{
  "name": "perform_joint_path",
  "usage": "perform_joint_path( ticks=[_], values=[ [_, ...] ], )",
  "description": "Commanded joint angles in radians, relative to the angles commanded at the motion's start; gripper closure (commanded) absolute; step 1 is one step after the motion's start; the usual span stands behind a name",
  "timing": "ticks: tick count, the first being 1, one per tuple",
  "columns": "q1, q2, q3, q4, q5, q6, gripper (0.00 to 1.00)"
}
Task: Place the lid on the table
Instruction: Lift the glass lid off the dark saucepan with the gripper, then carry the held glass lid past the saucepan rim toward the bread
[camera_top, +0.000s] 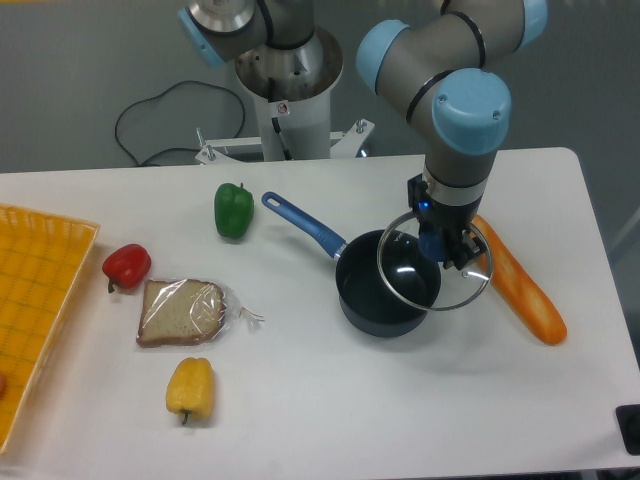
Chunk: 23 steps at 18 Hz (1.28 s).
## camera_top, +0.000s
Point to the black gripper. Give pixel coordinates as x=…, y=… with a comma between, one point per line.
x=445, y=214

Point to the glass lid blue knob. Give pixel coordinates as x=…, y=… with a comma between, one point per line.
x=435, y=262

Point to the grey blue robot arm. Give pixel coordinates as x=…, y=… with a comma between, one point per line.
x=435, y=77

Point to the orange baguette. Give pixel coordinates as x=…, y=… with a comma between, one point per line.
x=520, y=292

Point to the green bell pepper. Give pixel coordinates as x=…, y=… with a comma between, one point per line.
x=233, y=210

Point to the black object table corner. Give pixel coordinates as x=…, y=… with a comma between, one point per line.
x=628, y=418

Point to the bread slice in plastic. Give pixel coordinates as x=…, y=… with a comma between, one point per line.
x=188, y=312

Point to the yellow bell pepper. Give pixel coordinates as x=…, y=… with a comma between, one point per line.
x=190, y=392

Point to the red bell pepper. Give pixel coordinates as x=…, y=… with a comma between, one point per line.
x=126, y=267

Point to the yellow woven basket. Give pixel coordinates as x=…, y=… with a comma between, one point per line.
x=42, y=256

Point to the dark saucepan blue handle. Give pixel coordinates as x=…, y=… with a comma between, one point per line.
x=385, y=297

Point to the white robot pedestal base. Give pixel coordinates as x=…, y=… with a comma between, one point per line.
x=291, y=94

